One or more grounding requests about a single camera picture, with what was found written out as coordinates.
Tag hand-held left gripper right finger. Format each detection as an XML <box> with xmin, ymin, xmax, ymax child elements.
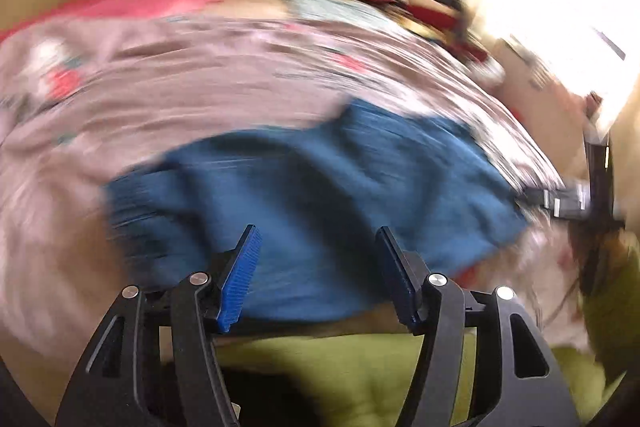
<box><xmin>375</xmin><ymin>226</ymin><xmax>583</xmax><ymax>427</ymax></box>

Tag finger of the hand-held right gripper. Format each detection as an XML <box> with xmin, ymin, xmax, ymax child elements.
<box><xmin>520</xmin><ymin>184</ymin><xmax>592</xmax><ymax>222</ymax></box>

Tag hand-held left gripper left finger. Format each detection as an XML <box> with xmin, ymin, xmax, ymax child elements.
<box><xmin>55</xmin><ymin>224</ymin><xmax>263</xmax><ymax>427</ymax></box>

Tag blue denim pants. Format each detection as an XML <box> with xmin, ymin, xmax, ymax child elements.
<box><xmin>102</xmin><ymin>99</ymin><xmax>531</xmax><ymax>324</ymax></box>

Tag person's green clothing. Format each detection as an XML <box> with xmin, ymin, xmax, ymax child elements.
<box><xmin>215</xmin><ymin>237</ymin><xmax>640</xmax><ymax>427</ymax></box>

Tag pink printed bed cover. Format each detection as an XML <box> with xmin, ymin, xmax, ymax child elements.
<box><xmin>0</xmin><ymin>14</ymin><xmax>568</xmax><ymax>358</ymax></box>

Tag light teal cloth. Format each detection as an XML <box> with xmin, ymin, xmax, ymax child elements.
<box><xmin>280</xmin><ymin>0</ymin><xmax>392</xmax><ymax>28</ymax></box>

